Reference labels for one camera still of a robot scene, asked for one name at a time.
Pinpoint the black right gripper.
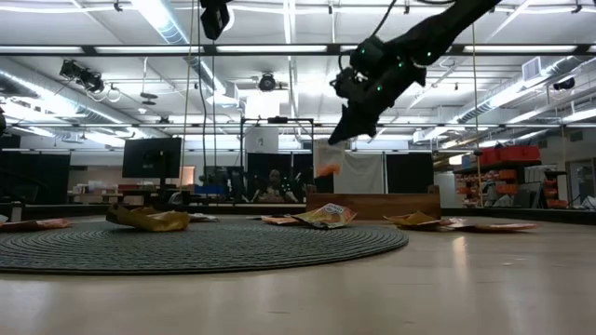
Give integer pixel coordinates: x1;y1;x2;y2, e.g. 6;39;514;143
328;36;428;146

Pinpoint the orange mango tea packet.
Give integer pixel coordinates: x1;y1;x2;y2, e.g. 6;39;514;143
291;203;359;230

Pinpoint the red tea packet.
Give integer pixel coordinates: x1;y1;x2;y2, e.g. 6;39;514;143
260;215;304;227

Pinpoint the yellow tea packet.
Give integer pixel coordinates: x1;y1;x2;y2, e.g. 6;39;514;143
105;204;191;233

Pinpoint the wooden tea organizer box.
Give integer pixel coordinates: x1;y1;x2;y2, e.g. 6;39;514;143
305;184;442;221

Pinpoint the white curtain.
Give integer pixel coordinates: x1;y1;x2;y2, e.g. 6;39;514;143
332;153;386;194

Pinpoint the black partition panel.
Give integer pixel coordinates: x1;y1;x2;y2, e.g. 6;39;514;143
386;152;435;194
0;134;72;206

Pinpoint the white paper sign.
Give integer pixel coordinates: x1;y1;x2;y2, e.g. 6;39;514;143
245;127;279;154

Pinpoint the person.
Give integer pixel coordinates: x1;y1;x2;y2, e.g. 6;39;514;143
253;169;299;204

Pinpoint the white barrel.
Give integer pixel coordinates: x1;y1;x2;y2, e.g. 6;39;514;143
435;170;458;208

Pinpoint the red storage bin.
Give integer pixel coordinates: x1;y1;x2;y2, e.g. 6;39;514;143
497;145;541;163
479;147;501;166

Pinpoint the metal shelf rack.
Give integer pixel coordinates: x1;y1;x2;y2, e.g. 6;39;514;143
454;160;569;209

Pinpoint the round grey woven placemat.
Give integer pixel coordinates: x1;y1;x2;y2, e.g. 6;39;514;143
0;218;410;275

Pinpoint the black computer monitor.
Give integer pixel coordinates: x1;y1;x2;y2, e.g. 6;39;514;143
121;137;183;180

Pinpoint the black metal station frame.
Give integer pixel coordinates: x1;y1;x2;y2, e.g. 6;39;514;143
239;115;316;204

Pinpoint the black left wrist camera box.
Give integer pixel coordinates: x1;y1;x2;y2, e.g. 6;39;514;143
199;0;232;41

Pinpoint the black ceiling camera with cable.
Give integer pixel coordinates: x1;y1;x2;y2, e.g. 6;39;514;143
59;59;122;103

